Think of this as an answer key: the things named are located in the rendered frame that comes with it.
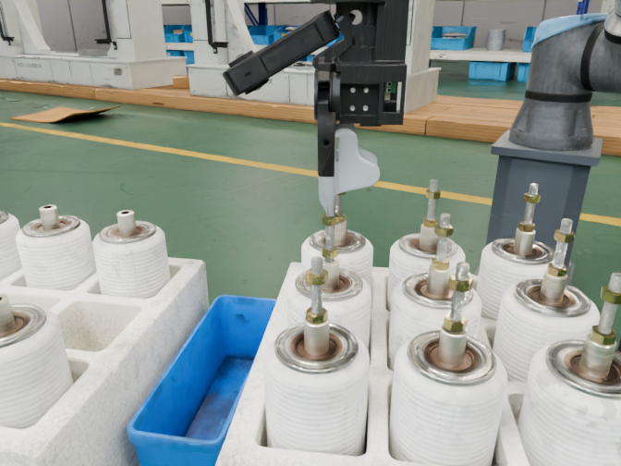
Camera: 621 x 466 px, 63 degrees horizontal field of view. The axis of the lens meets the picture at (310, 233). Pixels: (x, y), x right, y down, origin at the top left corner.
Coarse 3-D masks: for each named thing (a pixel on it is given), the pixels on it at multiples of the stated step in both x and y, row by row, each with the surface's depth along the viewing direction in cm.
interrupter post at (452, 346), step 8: (440, 336) 43; (448, 336) 42; (456, 336) 42; (464, 336) 42; (440, 344) 43; (448, 344) 42; (456, 344) 42; (464, 344) 42; (440, 352) 43; (448, 352) 43; (456, 352) 42; (464, 352) 43; (440, 360) 43; (448, 360) 43; (456, 360) 43
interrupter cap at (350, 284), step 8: (304, 272) 58; (344, 272) 58; (352, 272) 58; (296, 280) 56; (304, 280) 56; (344, 280) 57; (352, 280) 56; (360, 280) 56; (296, 288) 55; (304, 288) 55; (336, 288) 55; (344, 288) 55; (352, 288) 55; (360, 288) 55; (304, 296) 54; (328, 296) 53; (336, 296) 53; (344, 296) 53; (352, 296) 53
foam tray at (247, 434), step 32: (384, 288) 70; (384, 320) 62; (480, 320) 62; (384, 352) 56; (256, 384) 51; (384, 384) 51; (512, 384) 51; (256, 416) 47; (384, 416) 47; (512, 416) 47; (224, 448) 44; (256, 448) 44; (384, 448) 44; (512, 448) 44
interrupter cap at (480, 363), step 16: (416, 336) 46; (432, 336) 46; (416, 352) 44; (432, 352) 45; (480, 352) 44; (416, 368) 42; (432, 368) 42; (448, 368) 43; (464, 368) 43; (480, 368) 42; (448, 384) 41; (464, 384) 40; (480, 384) 41
